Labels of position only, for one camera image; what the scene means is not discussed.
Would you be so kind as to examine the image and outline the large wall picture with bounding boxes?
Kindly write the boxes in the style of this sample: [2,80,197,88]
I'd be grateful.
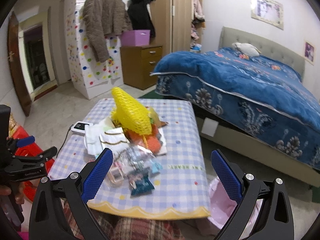
[251,0,284,30]

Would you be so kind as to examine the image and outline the white pillow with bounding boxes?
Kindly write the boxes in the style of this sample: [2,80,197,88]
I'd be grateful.
[232,42,261,57]

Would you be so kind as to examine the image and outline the white electronic device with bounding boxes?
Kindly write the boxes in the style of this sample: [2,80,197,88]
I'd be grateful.
[71,121,93,134]

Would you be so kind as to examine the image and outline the grey upholstered bed frame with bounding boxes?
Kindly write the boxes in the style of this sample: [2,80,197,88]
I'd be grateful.
[197,26,320,189]

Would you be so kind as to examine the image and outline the orange fuzzy cloth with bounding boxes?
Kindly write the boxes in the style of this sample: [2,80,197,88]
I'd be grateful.
[126,124,162,154]

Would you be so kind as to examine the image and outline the black device cable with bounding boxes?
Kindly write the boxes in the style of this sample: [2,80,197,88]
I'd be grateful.
[55,124,74,158]

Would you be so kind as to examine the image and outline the plaid trousers leg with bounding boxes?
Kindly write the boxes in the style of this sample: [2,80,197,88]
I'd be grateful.
[91,210,185,240]

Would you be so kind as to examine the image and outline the black hanging coat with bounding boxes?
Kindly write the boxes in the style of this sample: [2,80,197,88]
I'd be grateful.
[127,0,156,38]

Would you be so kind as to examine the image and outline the yellow foam fruit net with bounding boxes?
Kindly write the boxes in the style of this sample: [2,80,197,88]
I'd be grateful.
[111,87,152,135]

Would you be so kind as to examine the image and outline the teal snack packet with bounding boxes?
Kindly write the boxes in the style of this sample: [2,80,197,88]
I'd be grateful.
[129,174,155,197]

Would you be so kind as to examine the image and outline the clear plastic wrapper pile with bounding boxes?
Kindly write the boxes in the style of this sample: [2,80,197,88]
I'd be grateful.
[106,145,163,188]

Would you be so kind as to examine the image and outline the polka dot white cabinet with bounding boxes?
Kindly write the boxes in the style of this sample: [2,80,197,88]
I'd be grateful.
[65,2,124,99]

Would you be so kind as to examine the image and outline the person's left hand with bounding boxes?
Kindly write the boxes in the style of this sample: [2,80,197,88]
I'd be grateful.
[0,183,24,205]

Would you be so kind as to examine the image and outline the purple storage box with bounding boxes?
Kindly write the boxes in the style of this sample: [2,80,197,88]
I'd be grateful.
[121,30,150,47]

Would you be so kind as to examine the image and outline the white gold-trimmed bag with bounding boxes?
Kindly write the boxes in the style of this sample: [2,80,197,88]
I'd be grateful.
[99,127,130,153]

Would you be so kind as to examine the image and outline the pink trash bag bin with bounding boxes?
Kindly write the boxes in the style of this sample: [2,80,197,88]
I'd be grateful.
[207,177,263,239]

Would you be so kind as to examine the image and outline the hanging pink clothes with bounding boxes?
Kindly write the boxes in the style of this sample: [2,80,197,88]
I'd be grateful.
[190,0,205,52]

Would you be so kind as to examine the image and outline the brown wooden drawer cabinet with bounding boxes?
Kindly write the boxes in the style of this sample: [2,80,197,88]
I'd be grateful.
[120,45,163,90]

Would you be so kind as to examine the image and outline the blue floral bed blanket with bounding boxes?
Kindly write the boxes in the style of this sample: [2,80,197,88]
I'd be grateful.
[152,47,319,169]

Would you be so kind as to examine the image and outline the small wall picture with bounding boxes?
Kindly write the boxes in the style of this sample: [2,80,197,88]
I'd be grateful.
[304,41,315,65]

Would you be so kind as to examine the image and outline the wooden wardrobe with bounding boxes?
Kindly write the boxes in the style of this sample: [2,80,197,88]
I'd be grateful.
[150,0,206,56]

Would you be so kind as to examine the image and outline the brown quilted jacket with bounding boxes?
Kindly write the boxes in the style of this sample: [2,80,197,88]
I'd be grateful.
[82,0,133,62]

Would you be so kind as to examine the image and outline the brown wooden door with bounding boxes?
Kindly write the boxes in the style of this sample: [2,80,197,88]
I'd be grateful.
[7,12,32,117]

